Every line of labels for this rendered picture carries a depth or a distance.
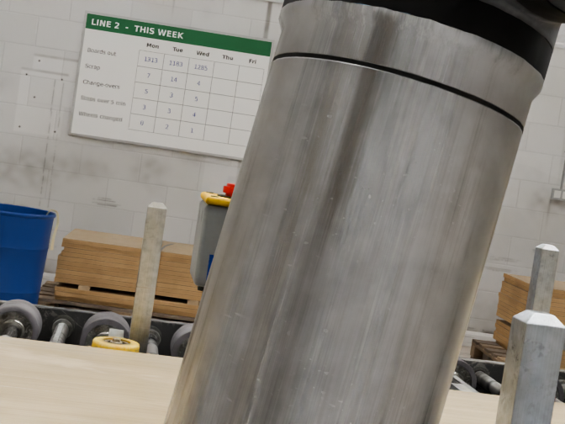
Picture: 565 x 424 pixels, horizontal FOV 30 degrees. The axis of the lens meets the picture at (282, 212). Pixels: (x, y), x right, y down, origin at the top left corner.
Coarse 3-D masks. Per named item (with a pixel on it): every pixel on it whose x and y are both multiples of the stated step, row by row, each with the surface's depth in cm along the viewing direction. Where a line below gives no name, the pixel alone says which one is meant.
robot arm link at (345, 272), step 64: (320, 0) 41; (384, 0) 40; (448, 0) 39; (512, 0) 40; (320, 64) 41; (384, 64) 40; (448, 64) 40; (512, 64) 41; (256, 128) 43; (320, 128) 40; (384, 128) 39; (448, 128) 40; (512, 128) 42; (256, 192) 42; (320, 192) 40; (384, 192) 39; (448, 192) 40; (256, 256) 41; (320, 256) 39; (384, 256) 39; (448, 256) 40; (256, 320) 40; (320, 320) 39; (384, 320) 39; (448, 320) 41; (192, 384) 42; (256, 384) 39; (320, 384) 39; (384, 384) 39; (448, 384) 43
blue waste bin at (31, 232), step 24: (0, 216) 621; (24, 216) 624; (48, 216) 637; (0, 240) 622; (24, 240) 627; (48, 240) 646; (0, 264) 625; (24, 264) 630; (0, 288) 626; (24, 288) 634
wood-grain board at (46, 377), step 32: (0, 352) 160; (32, 352) 164; (64, 352) 167; (96, 352) 171; (128, 352) 174; (0, 384) 142; (32, 384) 144; (64, 384) 147; (96, 384) 149; (128, 384) 152; (160, 384) 155; (0, 416) 127; (32, 416) 129; (64, 416) 131; (96, 416) 133; (128, 416) 135; (160, 416) 137; (448, 416) 162; (480, 416) 166
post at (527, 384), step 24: (528, 312) 89; (528, 336) 87; (552, 336) 87; (528, 360) 87; (552, 360) 87; (504, 384) 90; (528, 384) 87; (552, 384) 88; (504, 408) 89; (528, 408) 87; (552, 408) 88
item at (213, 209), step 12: (204, 192) 87; (204, 204) 82; (216, 204) 81; (228, 204) 81; (204, 216) 81; (216, 216) 81; (204, 228) 81; (216, 228) 81; (204, 240) 81; (216, 240) 81; (204, 252) 81; (192, 264) 86; (204, 264) 81; (192, 276) 84; (204, 276) 81
